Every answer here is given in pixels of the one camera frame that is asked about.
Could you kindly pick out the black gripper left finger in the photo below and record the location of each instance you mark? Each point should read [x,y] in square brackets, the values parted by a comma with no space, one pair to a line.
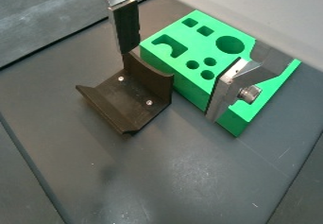
[123,14]

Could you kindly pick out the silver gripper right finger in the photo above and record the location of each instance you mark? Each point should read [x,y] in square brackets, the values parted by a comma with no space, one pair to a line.
[236,82]

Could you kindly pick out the green shape sorting board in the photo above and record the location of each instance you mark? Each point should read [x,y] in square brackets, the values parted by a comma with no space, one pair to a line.
[193,49]

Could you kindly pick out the black curved object holder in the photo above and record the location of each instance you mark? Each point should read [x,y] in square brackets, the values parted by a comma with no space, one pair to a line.
[132,96]

